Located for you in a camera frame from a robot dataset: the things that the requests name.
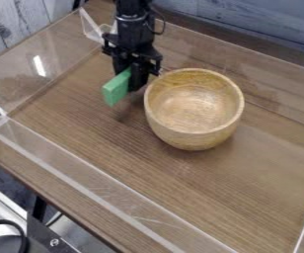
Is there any green rectangular block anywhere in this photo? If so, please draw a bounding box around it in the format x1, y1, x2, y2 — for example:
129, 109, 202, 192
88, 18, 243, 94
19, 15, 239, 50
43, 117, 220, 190
101, 68, 131, 107

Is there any brown wooden bowl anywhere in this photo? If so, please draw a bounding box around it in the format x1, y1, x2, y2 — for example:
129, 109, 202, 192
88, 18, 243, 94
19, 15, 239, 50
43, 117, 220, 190
144, 68, 246, 150

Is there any black metal mount plate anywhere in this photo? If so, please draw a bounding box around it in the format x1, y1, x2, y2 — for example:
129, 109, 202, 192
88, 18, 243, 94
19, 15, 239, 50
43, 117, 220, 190
27, 215, 80, 253

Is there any black table leg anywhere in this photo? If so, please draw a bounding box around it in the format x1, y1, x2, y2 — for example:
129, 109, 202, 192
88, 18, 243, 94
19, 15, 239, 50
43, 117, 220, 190
32, 197, 48, 222

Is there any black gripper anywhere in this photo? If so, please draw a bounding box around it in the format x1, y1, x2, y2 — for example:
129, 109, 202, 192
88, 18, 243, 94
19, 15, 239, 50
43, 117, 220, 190
100, 14, 164, 93

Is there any clear acrylic enclosure wall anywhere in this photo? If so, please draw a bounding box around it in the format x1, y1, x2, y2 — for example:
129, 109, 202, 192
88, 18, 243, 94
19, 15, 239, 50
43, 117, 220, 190
0, 10, 304, 253

